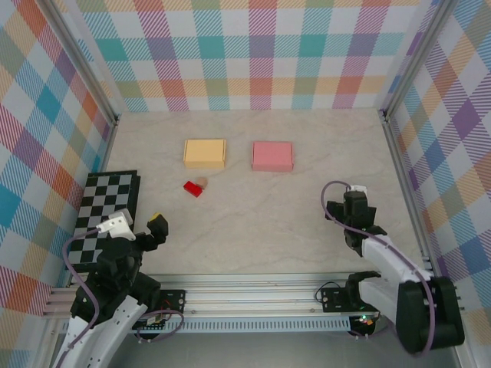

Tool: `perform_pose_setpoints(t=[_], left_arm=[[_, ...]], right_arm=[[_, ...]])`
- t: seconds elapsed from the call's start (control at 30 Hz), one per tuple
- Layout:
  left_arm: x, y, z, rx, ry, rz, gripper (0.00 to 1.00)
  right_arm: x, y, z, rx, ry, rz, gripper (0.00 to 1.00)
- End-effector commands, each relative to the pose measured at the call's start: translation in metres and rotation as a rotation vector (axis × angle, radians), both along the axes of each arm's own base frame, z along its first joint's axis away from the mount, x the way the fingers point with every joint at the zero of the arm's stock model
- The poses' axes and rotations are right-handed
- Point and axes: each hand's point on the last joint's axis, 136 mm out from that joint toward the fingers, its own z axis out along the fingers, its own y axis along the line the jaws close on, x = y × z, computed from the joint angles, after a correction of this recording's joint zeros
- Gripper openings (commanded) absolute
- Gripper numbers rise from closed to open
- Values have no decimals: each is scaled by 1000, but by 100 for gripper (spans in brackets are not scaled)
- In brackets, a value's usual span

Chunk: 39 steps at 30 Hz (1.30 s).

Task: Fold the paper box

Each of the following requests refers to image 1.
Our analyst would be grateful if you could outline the yellow paper box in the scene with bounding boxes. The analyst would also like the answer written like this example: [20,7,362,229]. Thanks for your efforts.
[183,138,227,169]

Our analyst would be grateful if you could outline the pink paper box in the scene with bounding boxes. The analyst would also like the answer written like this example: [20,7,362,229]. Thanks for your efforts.
[251,140,295,173]

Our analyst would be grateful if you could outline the red block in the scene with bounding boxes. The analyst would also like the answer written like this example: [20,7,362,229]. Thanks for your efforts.
[183,180,204,199]

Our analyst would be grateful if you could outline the black and white checkerboard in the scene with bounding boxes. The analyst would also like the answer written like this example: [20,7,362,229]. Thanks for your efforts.
[64,170,142,275]

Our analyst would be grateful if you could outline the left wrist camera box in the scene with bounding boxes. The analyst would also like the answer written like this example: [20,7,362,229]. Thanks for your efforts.
[95,209,136,242]

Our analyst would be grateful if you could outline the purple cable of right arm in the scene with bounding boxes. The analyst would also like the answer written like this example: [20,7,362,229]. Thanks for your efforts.
[320,179,438,357]

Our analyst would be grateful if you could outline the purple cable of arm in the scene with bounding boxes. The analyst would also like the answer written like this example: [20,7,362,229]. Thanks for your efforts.
[61,225,186,368]
[320,179,438,357]

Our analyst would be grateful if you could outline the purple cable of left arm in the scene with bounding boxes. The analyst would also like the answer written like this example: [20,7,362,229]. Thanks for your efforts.
[61,225,186,368]

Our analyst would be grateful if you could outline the aluminium side rail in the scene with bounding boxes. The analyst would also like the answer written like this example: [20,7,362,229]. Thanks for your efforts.
[91,114,120,173]
[381,110,440,283]

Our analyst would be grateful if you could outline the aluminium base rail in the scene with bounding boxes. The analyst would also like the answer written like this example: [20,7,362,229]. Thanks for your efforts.
[44,271,466,317]

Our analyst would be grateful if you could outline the white slotted cable duct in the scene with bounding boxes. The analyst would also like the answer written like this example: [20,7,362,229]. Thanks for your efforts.
[60,320,353,334]

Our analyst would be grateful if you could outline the aluminium frame post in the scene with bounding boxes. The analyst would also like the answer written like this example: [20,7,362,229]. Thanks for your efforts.
[38,0,120,127]
[378,0,453,120]

